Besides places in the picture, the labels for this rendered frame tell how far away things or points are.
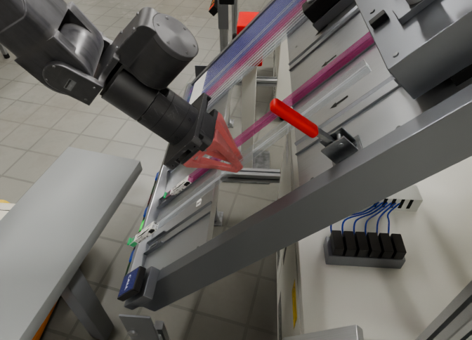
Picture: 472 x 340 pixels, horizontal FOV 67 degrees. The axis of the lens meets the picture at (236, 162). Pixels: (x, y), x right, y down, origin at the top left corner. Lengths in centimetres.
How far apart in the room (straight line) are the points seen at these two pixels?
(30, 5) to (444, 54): 37
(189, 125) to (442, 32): 28
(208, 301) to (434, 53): 124
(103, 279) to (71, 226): 64
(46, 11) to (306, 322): 65
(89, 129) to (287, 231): 192
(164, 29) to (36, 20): 12
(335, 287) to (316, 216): 39
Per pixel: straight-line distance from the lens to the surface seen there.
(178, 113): 44
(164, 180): 82
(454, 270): 92
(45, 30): 40
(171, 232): 66
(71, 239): 94
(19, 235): 101
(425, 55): 37
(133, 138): 213
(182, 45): 39
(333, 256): 80
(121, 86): 43
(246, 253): 50
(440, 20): 37
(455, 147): 39
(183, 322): 142
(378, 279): 84
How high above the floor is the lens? 131
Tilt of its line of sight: 44 degrees down
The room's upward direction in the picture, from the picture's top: straight up
